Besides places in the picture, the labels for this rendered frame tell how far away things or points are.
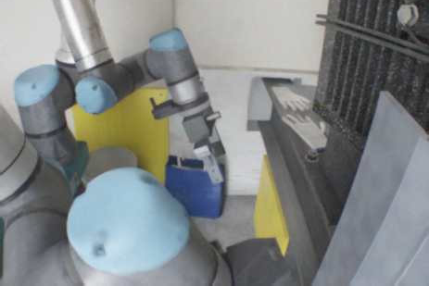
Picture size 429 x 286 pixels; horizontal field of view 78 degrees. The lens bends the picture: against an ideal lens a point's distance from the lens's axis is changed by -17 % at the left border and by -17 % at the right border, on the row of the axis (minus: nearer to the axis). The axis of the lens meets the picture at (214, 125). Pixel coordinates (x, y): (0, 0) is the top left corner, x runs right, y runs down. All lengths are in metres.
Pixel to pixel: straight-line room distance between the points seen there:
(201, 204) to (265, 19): 0.93
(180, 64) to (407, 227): 0.51
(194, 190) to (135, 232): 1.34
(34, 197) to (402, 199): 0.34
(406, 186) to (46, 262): 0.29
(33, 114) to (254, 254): 0.59
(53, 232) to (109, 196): 0.09
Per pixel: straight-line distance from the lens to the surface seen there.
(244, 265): 0.31
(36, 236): 0.28
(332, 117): 0.68
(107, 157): 1.61
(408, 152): 0.29
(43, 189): 0.32
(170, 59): 0.64
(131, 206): 0.19
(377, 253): 0.34
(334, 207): 0.78
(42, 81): 0.73
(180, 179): 1.50
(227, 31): 1.44
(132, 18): 1.40
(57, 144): 0.79
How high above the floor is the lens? 1.16
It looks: 28 degrees down
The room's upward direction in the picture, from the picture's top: 2 degrees clockwise
